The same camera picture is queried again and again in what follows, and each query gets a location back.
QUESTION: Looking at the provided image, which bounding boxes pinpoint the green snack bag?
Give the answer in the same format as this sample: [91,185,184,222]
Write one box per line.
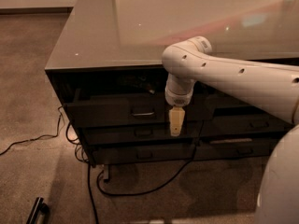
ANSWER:
[125,79,156,94]

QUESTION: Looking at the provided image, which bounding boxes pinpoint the grey drawer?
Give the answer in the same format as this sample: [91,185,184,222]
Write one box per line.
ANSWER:
[200,114,292,137]
[80,121,202,146]
[194,138,278,161]
[63,91,250,129]
[93,143,194,164]

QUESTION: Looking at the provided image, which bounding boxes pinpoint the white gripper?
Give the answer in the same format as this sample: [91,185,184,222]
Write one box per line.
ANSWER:
[164,90,192,136]

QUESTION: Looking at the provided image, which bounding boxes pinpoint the thin black floor cable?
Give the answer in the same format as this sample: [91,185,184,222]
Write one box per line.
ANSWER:
[0,105,90,164]

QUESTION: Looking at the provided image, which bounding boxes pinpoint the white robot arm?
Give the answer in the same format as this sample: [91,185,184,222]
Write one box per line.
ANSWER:
[162,36,299,224]

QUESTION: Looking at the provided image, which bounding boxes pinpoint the grey drawer cabinet counter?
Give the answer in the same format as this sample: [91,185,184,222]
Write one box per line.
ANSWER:
[45,0,298,165]

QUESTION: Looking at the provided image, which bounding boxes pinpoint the black object on floor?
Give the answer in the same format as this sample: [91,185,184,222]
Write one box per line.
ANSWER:
[26,197,50,224]

